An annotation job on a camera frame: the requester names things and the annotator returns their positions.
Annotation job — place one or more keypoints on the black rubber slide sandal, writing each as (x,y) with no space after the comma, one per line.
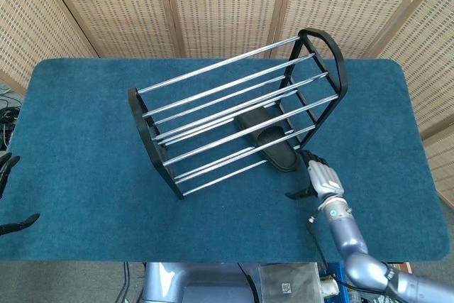
(282,157)

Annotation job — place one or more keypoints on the woven wicker folding screen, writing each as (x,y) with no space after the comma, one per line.
(227,1)

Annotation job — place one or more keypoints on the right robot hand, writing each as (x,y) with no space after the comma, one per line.
(324,179)

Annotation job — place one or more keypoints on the blue carpet mat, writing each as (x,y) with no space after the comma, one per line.
(88,122)

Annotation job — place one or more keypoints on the black and chrome shoe rack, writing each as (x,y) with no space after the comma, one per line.
(341,69)

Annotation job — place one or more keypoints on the grey box with QR code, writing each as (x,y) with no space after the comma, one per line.
(287,281)

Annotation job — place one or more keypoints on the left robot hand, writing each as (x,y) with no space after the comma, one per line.
(7,166)

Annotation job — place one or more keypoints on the blue crate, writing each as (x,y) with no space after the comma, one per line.
(337,278)

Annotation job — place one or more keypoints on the grey-blue robot torso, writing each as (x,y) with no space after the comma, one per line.
(166,281)

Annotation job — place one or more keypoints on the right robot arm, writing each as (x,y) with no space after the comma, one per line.
(345,232)

